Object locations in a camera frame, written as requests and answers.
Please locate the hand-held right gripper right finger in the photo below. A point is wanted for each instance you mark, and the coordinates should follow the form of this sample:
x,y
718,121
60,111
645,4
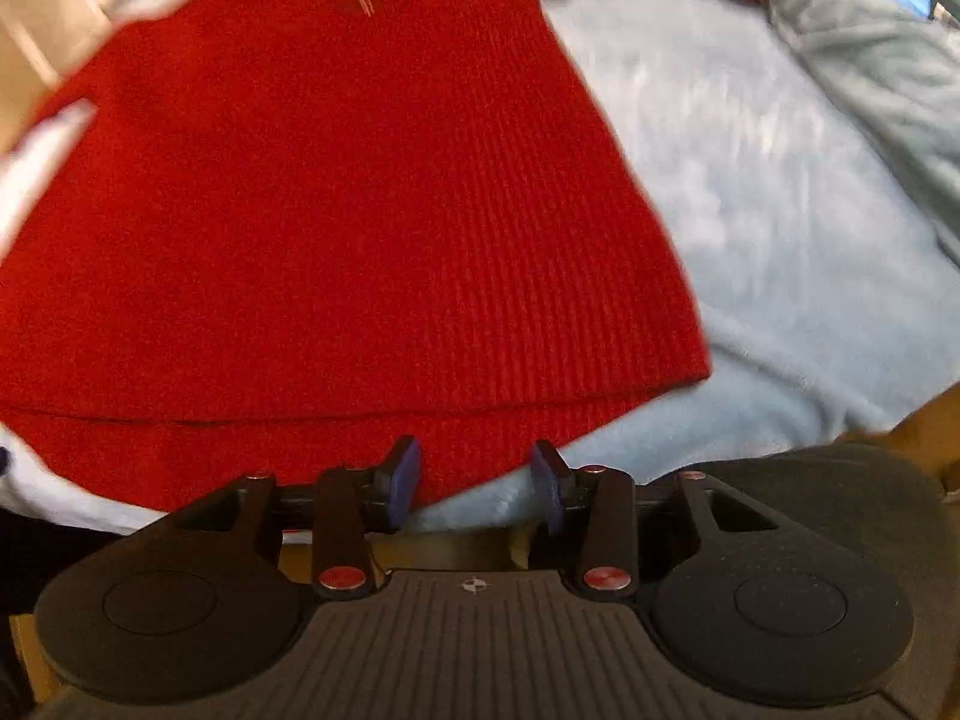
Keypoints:
x,y
547,491

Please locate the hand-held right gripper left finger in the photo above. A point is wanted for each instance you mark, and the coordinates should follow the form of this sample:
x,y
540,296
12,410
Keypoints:
x,y
403,481

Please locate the red knit sweater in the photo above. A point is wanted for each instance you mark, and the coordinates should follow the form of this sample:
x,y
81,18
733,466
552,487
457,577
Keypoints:
x,y
337,225

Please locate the light blue bed blanket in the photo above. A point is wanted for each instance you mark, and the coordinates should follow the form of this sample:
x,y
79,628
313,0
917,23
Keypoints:
x,y
757,225

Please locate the grey-blue duvet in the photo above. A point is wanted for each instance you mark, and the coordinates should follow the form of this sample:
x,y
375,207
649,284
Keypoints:
x,y
877,82

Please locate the wooden bed frame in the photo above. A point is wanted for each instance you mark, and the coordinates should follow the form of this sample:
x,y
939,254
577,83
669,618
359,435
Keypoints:
x,y
930,427

